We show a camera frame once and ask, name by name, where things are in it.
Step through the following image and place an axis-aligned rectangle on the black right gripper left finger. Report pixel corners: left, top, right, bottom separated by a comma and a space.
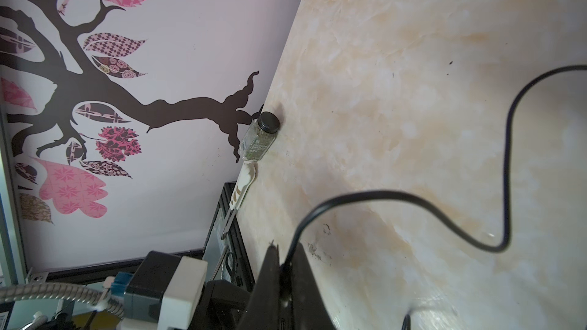
237, 244, 281, 330

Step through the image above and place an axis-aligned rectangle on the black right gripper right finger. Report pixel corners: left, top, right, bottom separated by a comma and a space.
290, 244, 336, 330

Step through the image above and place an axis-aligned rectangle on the glass spice jar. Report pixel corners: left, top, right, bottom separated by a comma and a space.
238, 112, 281, 162

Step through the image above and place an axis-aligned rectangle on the aluminium rail left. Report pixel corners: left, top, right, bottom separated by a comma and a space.
1, 108, 28, 285

